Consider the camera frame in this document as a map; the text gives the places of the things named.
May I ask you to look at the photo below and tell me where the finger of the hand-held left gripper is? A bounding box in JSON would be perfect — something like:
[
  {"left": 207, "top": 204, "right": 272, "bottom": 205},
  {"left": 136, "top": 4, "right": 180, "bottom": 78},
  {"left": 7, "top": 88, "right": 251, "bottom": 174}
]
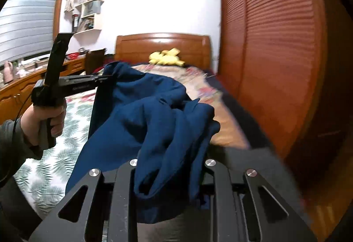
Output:
[{"left": 92, "top": 74, "right": 115, "bottom": 86}]

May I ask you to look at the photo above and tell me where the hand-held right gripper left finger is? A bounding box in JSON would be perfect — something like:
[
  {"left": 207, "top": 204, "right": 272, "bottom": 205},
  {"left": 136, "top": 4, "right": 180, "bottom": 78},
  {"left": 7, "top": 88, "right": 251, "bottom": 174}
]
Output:
[{"left": 29, "top": 159, "right": 139, "bottom": 242}]

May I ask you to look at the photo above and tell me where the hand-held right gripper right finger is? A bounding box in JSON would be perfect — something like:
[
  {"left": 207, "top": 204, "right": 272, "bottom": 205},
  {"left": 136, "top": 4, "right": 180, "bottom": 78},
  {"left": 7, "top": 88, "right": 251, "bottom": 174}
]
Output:
[{"left": 204, "top": 159, "right": 317, "bottom": 242}]

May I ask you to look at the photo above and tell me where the navy blue blazer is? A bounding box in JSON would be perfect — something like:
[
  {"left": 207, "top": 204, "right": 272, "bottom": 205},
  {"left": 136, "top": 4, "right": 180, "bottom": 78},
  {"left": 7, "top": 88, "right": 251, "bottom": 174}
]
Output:
[{"left": 65, "top": 62, "right": 222, "bottom": 225}]

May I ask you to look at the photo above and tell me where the person's left forearm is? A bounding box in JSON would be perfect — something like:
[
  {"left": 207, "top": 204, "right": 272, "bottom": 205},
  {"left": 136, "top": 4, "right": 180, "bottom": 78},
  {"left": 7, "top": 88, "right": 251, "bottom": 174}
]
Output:
[{"left": 0, "top": 118, "right": 42, "bottom": 188}]

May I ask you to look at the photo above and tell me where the person's left hand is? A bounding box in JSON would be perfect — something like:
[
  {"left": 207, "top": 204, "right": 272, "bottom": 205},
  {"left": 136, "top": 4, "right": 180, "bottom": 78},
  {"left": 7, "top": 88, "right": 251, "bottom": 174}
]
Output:
[{"left": 21, "top": 99, "right": 67, "bottom": 146}]

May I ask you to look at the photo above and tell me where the dark wooden chair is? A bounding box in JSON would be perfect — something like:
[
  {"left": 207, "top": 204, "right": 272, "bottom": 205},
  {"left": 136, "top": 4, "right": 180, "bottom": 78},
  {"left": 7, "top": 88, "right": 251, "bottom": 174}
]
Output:
[{"left": 84, "top": 48, "right": 107, "bottom": 75}]

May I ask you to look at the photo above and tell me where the wooden desk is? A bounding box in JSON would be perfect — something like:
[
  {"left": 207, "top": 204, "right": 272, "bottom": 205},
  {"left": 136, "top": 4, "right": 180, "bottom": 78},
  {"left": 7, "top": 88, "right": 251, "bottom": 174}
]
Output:
[{"left": 0, "top": 55, "right": 86, "bottom": 119}]

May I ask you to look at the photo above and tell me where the wooden bed headboard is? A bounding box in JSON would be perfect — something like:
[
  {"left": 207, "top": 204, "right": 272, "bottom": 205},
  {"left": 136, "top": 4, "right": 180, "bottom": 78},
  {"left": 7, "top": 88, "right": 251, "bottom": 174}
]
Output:
[{"left": 114, "top": 33, "right": 212, "bottom": 69}]

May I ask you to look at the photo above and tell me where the pink vase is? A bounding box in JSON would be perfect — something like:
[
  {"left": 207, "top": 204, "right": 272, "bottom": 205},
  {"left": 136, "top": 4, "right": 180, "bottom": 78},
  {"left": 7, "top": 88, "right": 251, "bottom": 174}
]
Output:
[{"left": 3, "top": 61, "right": 14, "bottom": 84}]

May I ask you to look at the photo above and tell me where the yellow plush toy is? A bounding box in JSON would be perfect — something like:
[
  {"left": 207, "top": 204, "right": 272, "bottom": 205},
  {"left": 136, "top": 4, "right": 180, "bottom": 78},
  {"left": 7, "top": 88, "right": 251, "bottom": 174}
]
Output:
[{"left": 149, "top": 48, "right": 186, "bottom": 67}]

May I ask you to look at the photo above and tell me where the bed with floral bedding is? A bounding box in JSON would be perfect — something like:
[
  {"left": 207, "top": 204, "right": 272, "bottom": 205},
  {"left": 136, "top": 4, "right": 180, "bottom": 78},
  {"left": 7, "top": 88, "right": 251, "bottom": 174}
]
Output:
[{"left": 69, "top": 63, "right": 250, "bottom": 149}]

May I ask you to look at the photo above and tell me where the grey window blind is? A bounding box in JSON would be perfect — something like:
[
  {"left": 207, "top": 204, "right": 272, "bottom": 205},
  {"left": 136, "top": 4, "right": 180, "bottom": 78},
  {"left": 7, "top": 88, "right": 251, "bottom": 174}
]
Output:
[{"left": 0, "top": 0, "right": 63, "bottom": 64}]

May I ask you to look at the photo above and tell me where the wooden louvred wardrobe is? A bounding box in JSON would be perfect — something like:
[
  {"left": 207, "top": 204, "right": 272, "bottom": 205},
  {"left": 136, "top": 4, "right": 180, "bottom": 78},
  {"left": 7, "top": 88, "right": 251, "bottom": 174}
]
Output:
[{"left": 219, "top": 0, "right": 353, "bottom": 204}]

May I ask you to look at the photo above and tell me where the white wall shelf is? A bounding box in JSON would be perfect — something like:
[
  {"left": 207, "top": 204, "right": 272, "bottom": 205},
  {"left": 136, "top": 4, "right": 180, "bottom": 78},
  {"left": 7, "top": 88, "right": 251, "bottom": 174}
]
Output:
[{"left": 72, "top": 0, "right": 105, "bottom": 36}]

